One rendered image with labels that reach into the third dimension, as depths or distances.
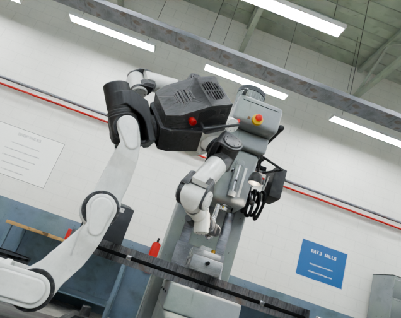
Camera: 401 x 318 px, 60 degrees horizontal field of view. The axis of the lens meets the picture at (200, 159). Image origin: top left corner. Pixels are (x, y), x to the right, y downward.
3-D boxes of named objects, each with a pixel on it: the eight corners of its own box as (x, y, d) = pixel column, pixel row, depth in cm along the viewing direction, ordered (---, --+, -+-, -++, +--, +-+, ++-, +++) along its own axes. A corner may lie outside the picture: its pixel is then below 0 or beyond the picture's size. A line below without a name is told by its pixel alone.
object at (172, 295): (236, 334, 153) (243, 305, 157) (161, 308, 151) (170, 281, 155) (213, 318, 200) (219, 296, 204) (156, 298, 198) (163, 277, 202)
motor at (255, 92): (258, 130, 228) (270, 90, 239) (229, 120, 227) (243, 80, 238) (249, 141, 247) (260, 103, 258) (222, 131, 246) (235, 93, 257)
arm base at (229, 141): (231, 152, 141) (247, 144, 148) (209, 132, 146) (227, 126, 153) (217, 177, 150) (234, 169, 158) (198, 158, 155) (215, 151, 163)
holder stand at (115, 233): (120, 245, 174) (135, 207, 181) (77, 230, 170) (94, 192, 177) (119, 245, 185) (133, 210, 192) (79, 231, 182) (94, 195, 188)
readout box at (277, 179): (282, 200, 222) (289, 170, 229) (268, 195, 222) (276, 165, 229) (270, 205, 241) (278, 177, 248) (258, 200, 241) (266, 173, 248)
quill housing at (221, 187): (246, 209, 187) (260, 155, 197) (209, 195, 186) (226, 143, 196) (236, 214, 205) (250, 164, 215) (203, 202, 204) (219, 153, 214)
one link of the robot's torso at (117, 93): (104, 79, 144) (145, 77, 151) (100, 91, 155) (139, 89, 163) (116, 144, 140) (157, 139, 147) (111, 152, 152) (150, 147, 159)
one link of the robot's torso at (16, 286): (-26, 298, 110) (-5, 257, 114) (-15, 289, 128) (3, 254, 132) (40, 316, 115) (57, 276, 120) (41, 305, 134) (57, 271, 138)
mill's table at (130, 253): (307, 327, 172) (310, 310, 174) (65, 244, 165) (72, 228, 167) (288, 320, 194) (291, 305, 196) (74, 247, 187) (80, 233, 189)
